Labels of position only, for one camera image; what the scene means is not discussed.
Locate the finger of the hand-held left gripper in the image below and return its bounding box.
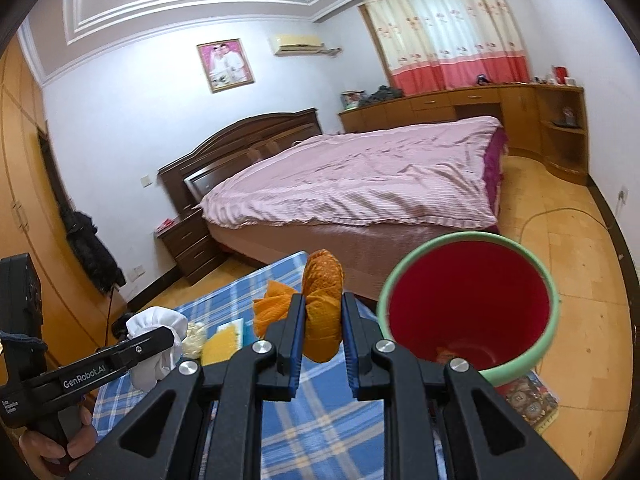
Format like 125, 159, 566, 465
102, 326, 184, 378

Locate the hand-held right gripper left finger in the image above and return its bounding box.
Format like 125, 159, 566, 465
57, 292, 307, 480

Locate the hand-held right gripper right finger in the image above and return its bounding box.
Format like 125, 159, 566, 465
342, 291, 583, 480

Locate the orange napkin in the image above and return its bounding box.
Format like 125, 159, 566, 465
302, 248, 346, 364
252, 280, 293, 339

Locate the green and red basin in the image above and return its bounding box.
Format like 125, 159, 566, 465
376, 232, 560, 387

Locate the person's left hand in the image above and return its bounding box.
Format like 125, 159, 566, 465
20, 402, 97, 477

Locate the yellow sponge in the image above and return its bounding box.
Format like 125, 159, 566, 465
200, 323, 244, 367

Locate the blue plaid tablecloth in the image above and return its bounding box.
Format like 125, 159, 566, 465
95, 250, 451, 480

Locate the black hanging jacket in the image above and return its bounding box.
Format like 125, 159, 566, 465
59, 209, 126, 294

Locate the dark wooden nightstand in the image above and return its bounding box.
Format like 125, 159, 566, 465
153, 207, 226, 286

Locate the pink striped blanket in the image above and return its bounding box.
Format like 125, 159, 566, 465
199, 115, 504, 229

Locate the wooden wardrobe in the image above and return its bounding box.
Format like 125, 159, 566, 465
0, 35, 127, 361

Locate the dark wooden bed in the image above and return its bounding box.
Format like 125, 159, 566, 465
157, 107, 510, 304

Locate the dark cloth pile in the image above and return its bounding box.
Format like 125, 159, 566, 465
357, 84, 405, 109

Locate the long wooden cabinet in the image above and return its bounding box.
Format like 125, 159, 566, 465
338, 82, 589, 186

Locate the cream and red curtain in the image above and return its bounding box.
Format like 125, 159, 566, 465
362, 0, 531, 96

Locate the thin floor cable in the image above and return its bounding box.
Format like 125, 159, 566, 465
517, 192, 629, 244

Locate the framed wall photo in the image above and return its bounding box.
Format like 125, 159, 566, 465
196, 38, 256, 95

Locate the wall air conditioner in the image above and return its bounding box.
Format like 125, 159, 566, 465
269, 33, 326, 57

